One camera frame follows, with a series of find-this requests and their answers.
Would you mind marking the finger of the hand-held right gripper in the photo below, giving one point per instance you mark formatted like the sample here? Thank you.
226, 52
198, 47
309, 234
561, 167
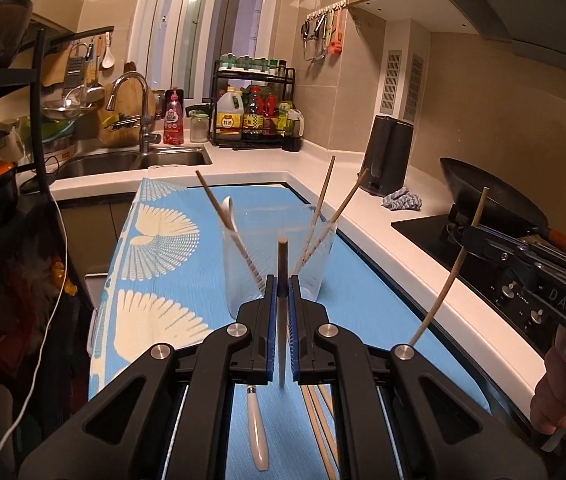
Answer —
503, 239
493, 255

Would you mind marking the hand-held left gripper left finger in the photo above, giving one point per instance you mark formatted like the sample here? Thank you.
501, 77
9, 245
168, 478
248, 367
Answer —
272, 330

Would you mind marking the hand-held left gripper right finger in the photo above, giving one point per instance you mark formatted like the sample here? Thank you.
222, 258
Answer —
295, 330

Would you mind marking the thin wooden chopstick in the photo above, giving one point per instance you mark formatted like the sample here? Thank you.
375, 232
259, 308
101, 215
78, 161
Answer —
325, 185
443, 290
350, 195
283, 260
213, 200

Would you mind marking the clear plastic utensil holder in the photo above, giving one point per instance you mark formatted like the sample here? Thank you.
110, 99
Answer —
268, 250

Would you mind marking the bunch of wooden chopsticks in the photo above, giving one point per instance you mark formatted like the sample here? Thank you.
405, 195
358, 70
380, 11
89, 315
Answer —
319, 430

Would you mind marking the white ceramic spoon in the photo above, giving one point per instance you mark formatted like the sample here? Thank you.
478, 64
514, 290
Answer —
229, 210

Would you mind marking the metal stove knob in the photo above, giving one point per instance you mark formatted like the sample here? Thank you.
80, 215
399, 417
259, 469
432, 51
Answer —
537, 318
508, 292

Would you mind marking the black wok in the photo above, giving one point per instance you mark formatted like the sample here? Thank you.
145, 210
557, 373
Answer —
503, 205

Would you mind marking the black burner grate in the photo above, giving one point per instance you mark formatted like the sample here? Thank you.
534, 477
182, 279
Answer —
455, 220

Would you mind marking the black glass gas stove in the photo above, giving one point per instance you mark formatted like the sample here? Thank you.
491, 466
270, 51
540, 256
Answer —
428, 235

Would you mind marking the blue fan-patterned table mat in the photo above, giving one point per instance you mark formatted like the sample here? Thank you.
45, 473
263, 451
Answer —
363, 320

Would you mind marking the blue-grey knitted dishcloth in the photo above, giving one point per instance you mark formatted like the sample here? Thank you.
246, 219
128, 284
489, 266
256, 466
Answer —
402, 200

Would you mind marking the black electric kettle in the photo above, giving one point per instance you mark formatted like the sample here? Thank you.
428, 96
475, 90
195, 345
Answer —
388, 155

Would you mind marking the red labelled sauce bottle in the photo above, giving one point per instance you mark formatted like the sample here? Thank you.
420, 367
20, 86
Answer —
270, 120

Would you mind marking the dark sauce bottle yellow label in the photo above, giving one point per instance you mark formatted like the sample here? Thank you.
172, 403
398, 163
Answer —
253, 120

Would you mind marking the small glass jar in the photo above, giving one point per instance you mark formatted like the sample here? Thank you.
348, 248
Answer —
199, 129

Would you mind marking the cooking oil jug yellow label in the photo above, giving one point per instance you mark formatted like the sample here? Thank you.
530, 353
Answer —
229, 120

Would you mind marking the grey range hood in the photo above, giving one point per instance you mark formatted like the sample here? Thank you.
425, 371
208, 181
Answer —
538, 10

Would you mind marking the pink dish soap bottle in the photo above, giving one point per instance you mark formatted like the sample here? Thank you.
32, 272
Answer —
174, 120

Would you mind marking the stainless steel sink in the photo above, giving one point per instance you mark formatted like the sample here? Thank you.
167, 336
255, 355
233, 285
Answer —
113, 160

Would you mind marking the chrome kitchen faucet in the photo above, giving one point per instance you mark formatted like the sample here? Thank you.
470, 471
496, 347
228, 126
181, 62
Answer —
145, 125

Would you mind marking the black spice rack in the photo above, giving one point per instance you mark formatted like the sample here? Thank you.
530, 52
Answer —
290, 74

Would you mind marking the orange hanging kitchen tool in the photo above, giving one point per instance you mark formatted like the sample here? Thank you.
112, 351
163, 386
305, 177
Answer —
336, 42

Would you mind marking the row of green-lidded spice jars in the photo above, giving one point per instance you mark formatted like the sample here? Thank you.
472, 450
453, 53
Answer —
253, 63

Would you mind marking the round wooden cutting board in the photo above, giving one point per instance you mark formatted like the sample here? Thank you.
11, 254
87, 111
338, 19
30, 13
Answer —
128, 97

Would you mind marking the green plastic basin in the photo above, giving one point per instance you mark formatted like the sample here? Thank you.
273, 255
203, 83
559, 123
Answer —
58, 130

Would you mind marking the stainless steel bowl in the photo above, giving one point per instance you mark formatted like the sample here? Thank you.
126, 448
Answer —
63, 110

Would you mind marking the white hanging ladle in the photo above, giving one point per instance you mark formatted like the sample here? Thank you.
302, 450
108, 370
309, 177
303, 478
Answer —
108, 60

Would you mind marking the white framed window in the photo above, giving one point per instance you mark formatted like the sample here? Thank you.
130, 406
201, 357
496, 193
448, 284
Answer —
203, 20

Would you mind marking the metal grater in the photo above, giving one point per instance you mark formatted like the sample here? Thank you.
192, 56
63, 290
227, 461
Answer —
76, 67

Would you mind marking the wide wall vent grille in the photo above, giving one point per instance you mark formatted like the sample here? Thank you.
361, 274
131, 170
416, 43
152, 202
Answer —
414, 87

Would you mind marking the narrow wall vent grille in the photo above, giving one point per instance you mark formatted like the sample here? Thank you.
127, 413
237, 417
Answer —
392, 82

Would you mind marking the wall socket with plug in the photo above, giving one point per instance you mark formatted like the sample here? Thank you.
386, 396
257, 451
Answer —
10, 140

